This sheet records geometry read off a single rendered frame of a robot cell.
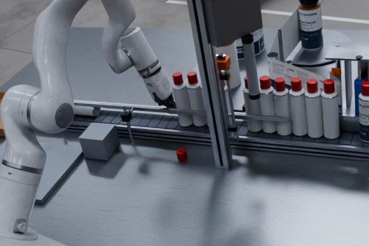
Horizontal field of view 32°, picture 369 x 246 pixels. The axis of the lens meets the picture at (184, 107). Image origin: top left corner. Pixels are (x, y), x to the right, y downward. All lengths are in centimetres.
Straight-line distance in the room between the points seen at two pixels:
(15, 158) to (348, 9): 371
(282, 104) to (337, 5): 321
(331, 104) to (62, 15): 86
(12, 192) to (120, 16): 65
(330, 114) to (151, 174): 62
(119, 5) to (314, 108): 70
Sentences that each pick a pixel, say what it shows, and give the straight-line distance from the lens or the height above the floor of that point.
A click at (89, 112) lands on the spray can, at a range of 245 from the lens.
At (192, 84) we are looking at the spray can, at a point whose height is 105.
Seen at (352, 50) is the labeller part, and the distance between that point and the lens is 208.
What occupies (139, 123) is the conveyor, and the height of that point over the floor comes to 88.
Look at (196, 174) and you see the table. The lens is 212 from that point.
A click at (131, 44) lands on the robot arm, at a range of 217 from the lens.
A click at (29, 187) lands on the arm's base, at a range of 188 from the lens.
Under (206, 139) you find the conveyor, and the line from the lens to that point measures 223.
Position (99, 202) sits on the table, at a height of 83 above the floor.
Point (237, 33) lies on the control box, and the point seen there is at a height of 131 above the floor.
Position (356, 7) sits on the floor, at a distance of 518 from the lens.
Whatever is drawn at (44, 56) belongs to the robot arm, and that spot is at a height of 137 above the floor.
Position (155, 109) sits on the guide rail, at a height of 96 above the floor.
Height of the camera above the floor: 211
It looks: 31 degrees down
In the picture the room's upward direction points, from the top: 11 degrees counter-clockwise
